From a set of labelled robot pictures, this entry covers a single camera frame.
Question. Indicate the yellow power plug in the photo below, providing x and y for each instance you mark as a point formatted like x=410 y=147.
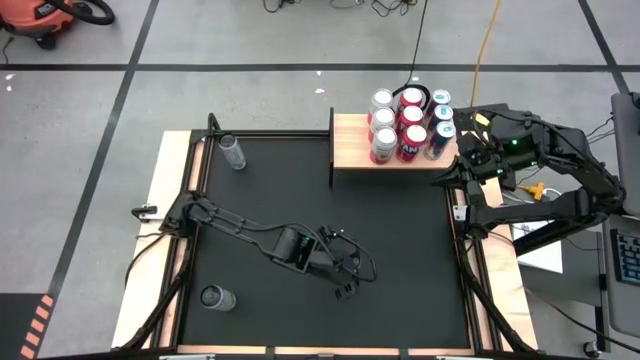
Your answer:
x=532 y=190

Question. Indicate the grey computer cart panel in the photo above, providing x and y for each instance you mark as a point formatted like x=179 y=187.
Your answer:
x=629 y=150

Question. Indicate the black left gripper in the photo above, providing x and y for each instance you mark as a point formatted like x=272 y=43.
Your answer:
x=335 y=260

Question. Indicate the black computer keyboard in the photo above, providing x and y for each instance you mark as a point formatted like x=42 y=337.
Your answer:
x=629 y=257

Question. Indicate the black orange striped floor mat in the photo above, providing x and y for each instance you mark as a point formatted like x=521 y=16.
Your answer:
x=15 y=320

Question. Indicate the red Fanta strawberry can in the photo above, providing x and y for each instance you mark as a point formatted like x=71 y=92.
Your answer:
x=412 y=96
x=414 y=140
x=412 y=115

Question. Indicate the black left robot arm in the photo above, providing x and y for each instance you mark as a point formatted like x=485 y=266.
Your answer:
x=225 y=222

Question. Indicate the grey keyboard tray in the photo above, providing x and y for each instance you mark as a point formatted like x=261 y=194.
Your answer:
x=620 y=310

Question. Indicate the black caster wheel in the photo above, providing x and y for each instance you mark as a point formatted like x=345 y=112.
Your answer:
x=590 y=348

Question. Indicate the grey clamp bracket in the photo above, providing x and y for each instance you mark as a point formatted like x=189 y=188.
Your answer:
x=145 y=214

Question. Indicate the black cart crossbar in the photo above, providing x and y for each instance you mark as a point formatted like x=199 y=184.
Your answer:
x=550 y=237

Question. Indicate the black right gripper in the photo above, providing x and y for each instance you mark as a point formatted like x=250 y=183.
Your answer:
x=487 y=160

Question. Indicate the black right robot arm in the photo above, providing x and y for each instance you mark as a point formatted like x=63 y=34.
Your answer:
x=550 y=207

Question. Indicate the white paper sheet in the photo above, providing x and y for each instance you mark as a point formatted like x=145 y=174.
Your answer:
x=545 y=255

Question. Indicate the orange shop vacuum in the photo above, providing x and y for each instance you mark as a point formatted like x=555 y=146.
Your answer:
x=35 y=15

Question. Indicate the pink white Spindrift can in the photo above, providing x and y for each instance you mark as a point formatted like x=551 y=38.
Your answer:
x=382 y=97
x=384 y=142
x=384 y=117

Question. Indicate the light wooden shelf board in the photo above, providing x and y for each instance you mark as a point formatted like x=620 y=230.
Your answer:
x=350 y=145

